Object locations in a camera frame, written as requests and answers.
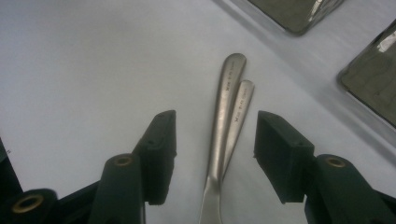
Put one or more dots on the metal table knife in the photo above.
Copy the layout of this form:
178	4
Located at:
241	109

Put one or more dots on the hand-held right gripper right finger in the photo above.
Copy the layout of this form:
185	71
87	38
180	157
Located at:
280	155

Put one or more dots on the clear grey plastic bin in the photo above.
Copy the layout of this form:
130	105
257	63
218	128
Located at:
292	14
373	81

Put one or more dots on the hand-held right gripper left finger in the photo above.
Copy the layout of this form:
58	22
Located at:
155	155

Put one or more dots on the metal fork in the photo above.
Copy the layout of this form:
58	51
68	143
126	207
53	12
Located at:
222	118

